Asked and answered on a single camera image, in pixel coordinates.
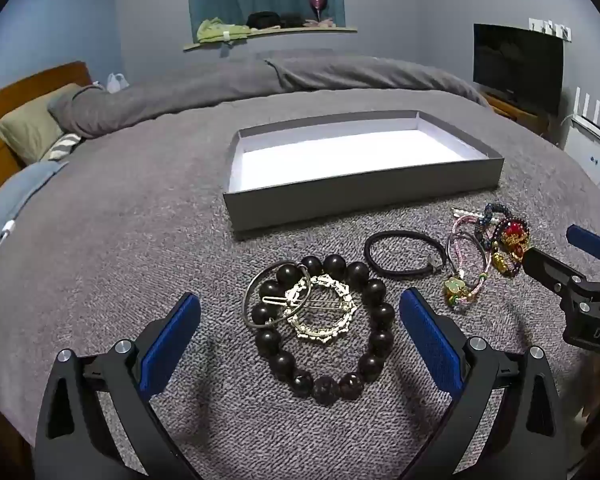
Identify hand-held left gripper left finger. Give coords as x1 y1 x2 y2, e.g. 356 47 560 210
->
34 292 203 480

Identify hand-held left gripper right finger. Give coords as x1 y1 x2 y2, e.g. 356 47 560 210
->
397 287 568 480

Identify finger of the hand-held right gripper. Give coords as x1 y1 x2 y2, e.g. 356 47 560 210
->
522 247 588 295
566 225 600 262

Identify dark red bead bracelet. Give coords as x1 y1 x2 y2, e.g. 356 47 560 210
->
487 217 532 279

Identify red and gold ornament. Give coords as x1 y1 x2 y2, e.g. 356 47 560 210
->
495 220 531 261

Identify pink cord bracelet gold charm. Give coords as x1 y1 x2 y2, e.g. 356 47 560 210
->
442 215 493 311

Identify dark blue bead bracelet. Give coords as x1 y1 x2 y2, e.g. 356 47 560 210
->
475 203 506 253

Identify thin dark bangle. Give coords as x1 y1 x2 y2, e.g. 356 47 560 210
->
243 260 313 332

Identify black hair tie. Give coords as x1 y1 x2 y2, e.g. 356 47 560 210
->
364 230 448 279

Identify round rhinestone hair clip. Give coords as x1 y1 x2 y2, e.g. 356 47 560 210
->
262 275 355 347

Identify large dark wooden bead bracelet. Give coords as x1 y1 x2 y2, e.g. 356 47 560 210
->
250 254 396 407

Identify grey cardboard box tray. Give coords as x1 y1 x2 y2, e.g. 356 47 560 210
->
223 110 505 240

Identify grey knitted bed blanket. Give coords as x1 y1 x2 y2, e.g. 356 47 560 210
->
0 87 600 480

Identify white router with antennas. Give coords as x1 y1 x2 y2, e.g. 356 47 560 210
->
570 87 600 153

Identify wooden television stand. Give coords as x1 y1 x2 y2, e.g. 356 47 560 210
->
482 91 548 136

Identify black television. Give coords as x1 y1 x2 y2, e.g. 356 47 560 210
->
473 23 565 113

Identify light blue blanket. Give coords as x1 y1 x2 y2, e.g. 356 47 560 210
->
0 161 68 266

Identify striped pillow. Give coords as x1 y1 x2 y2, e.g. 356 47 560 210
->
45 132 83 162

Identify olive pillow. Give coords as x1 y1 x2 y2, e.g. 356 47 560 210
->
0 83 83 166

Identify grey duvet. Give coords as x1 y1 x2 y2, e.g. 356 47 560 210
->
47 52 491 138

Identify wooden headboard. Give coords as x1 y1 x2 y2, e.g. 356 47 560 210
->
0 61 92 211

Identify green cloth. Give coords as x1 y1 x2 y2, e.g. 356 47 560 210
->
196 17 251 43

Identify wooden window sill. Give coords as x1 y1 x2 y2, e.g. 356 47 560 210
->
182 26 358 52

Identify black cloth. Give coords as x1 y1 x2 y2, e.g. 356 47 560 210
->
246 11 281 29

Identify white wall sockets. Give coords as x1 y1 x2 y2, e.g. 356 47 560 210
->
528 17 572 42

